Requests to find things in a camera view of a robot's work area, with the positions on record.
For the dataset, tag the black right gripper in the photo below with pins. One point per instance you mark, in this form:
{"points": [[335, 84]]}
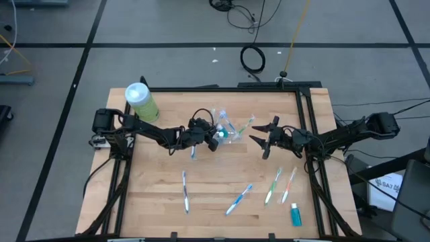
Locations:
{"points": [[289, 139]]}

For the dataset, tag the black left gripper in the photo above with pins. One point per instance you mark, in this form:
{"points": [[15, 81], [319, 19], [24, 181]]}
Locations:
{"points": [[196, 134]]}

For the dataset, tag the blue tube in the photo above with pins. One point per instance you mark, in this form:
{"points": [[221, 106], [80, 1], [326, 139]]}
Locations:
{"points": [[223, 117]]}

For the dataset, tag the clear acrylic organizer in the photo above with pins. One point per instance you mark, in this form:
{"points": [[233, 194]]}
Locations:
{"points": [[235, 139]]}

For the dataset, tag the orange toothbrush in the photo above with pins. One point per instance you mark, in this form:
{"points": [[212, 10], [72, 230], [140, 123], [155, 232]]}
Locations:
{"points": [[213, 113], [289, 185]]}

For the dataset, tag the green toothbrush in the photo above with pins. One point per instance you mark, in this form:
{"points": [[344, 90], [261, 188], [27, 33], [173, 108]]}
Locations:
{"points": [[272, 186], [247, 124]]}

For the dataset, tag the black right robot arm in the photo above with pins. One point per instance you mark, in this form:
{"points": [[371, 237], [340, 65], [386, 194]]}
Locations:
{"points": [[352, 132]]}

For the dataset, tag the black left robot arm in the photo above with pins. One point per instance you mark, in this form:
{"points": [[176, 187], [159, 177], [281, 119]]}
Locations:
{"points": [[151, 129]]}

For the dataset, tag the wrapped purple toothbrush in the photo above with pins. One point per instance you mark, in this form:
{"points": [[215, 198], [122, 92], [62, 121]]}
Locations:
{"points": [[185, 193]]}

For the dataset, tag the green disinfecting wipes canister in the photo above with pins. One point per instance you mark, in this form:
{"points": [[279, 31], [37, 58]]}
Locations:
{"points": [[142, 102]]}

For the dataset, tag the black diagonal beam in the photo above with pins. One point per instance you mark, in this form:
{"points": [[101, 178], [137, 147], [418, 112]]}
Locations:
{"points": [[386, 168]]}

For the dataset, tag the white printed box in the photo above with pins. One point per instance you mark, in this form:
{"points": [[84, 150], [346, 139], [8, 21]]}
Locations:
{"points": [[383, 193]]}

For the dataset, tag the black floor equipment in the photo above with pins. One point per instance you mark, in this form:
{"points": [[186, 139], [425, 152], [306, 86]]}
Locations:
{"points": [[5, 114]]}

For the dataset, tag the small black floor object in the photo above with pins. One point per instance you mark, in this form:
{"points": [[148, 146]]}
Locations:
{"points": [[7, 27]]}

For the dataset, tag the black aluminium table frame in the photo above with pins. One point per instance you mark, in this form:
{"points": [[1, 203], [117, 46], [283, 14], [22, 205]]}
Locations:
{"points": [[201, 89]]}

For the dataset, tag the grey floor base plate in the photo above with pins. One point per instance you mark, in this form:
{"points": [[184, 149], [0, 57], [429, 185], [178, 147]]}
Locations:
{"points": [[16, 80]]}

